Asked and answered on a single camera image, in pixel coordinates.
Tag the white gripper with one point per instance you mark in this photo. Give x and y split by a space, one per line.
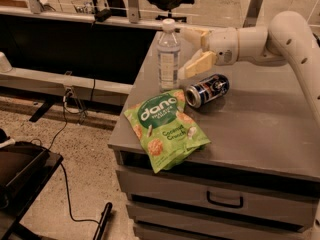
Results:
222 46

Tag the clear plastic water bottle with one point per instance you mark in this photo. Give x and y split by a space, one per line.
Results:
168 51

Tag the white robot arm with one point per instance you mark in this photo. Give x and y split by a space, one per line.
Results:
287 40

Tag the green rice chip bag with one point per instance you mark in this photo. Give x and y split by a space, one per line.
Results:
165 132

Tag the blue soda can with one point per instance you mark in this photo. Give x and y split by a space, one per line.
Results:
207 90

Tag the black box on ledge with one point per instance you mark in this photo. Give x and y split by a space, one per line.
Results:
103 15

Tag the grey drawer cabinet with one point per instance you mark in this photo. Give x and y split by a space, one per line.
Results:
265 147

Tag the black bar on floor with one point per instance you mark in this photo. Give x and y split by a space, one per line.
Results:
103 221

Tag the black side table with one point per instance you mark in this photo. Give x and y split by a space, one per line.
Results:
25 169

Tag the grey metal post right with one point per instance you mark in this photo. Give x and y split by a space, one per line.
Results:
252 13

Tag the grey metal post middle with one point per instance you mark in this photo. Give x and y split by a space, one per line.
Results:
133 11

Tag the black drawer handle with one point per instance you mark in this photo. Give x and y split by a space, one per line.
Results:
226 202

